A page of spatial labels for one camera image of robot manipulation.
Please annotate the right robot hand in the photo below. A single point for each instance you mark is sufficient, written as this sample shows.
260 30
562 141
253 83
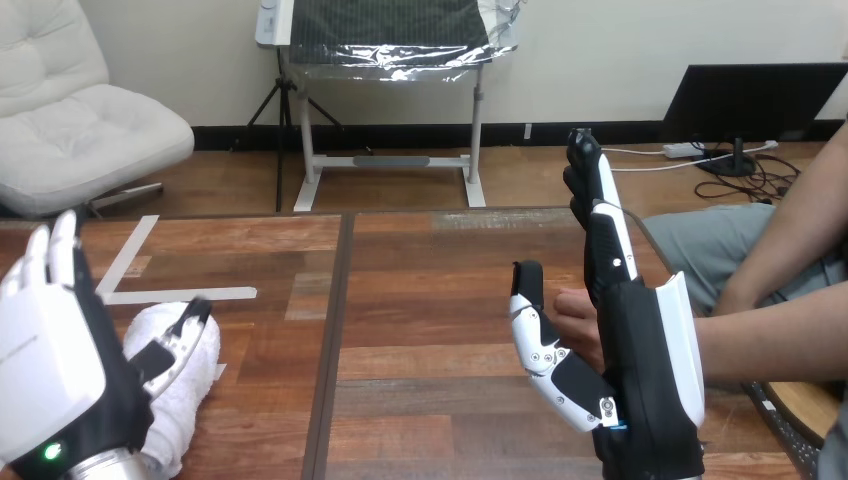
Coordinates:
639 371

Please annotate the person's hand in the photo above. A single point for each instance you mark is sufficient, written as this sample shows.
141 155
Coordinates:
580 328

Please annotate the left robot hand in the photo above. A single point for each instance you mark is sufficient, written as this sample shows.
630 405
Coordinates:
46 358

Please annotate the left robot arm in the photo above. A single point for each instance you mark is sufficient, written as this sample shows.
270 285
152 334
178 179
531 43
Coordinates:
109 467

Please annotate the person's forearm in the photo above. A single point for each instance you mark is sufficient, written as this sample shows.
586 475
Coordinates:
775 341
792 225

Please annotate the rolled white towel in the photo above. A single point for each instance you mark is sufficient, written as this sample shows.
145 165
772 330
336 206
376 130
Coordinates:
179 404

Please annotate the person's body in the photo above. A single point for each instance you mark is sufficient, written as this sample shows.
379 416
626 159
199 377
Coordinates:
709 242

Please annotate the round wooden stool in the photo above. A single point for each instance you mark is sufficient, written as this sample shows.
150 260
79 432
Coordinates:
795 404

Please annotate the white power strip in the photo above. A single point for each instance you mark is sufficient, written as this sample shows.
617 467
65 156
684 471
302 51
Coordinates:
682 150

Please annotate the white cushioned chair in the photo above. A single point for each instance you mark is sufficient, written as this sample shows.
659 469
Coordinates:
73 126

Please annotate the white desk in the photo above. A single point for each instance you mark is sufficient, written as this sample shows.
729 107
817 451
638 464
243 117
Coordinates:
391 162

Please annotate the dark screen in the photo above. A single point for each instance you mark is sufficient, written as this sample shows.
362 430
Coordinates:
748 99

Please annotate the black tripod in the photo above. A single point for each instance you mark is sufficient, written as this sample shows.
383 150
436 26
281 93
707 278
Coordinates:
283 106

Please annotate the foil sheet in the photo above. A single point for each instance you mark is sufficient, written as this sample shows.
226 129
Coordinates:
391 30

